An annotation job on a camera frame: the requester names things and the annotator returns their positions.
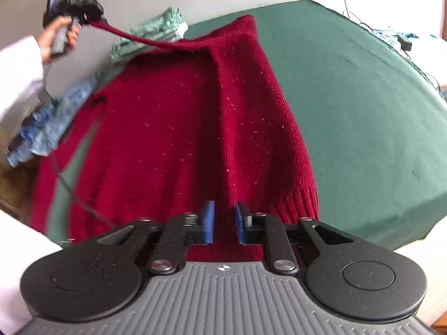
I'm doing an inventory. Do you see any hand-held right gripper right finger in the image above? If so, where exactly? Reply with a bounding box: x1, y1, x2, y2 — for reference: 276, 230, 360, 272
235, 200, 354, 276

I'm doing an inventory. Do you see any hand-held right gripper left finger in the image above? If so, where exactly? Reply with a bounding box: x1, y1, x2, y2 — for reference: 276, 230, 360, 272
97, 200, 216, 276

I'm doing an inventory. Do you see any dark red knit sweater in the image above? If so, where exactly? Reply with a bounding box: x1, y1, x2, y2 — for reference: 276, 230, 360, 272
30, 14, 320, 263

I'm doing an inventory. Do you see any person's left forearm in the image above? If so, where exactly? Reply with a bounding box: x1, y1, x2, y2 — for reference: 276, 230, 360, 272
0, 35, 45, 140

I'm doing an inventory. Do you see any person's left hand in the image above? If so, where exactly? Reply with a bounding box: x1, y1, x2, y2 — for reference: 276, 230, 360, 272
38, 18, 82, 61

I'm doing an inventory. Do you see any green white striped shirt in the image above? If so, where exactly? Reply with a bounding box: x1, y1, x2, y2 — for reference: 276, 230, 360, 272
111, 6, 189, 64

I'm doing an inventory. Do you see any blue patterned towel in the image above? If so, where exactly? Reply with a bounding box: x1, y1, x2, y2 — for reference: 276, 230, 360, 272
7, 70, 122, 168

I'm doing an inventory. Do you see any green table cloth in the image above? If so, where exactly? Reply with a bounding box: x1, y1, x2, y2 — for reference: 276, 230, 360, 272
45, 0, 447, 249

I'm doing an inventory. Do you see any cardboard box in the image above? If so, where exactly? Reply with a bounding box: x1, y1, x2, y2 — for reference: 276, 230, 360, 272
0, 162, 47, 217

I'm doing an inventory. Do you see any person's white coat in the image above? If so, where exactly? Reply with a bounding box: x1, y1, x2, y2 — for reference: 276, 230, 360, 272
0, 209, 64, 335

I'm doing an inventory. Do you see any white blue power strip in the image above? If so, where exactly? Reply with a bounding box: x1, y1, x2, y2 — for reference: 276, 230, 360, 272
369, 29, 402, 47

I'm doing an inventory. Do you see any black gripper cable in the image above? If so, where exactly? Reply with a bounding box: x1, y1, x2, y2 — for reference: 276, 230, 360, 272
41, 59, 117, 229

